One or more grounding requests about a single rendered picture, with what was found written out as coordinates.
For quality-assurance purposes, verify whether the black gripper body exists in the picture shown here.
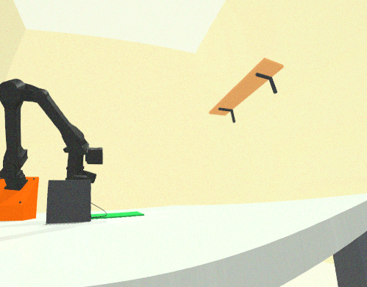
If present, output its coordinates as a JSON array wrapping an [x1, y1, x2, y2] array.
[[66, 162, 90, 180]]

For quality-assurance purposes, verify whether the green circuit board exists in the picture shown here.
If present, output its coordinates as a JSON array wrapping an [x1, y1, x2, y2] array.
[[91, 211, 145, 219]]

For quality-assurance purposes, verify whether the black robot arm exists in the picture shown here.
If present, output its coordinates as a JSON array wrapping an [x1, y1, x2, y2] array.
[[0, 79, 103, 191]]

